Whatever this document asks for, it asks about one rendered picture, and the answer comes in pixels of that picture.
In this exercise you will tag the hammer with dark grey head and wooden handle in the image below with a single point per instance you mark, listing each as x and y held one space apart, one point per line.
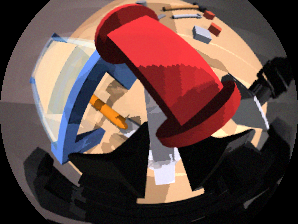
194 5

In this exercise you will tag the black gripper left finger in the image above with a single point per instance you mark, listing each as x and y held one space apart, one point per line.
127 163

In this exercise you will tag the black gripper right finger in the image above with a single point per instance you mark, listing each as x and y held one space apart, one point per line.
200 160

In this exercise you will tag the grey cylinder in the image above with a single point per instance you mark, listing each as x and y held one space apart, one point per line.
142 2

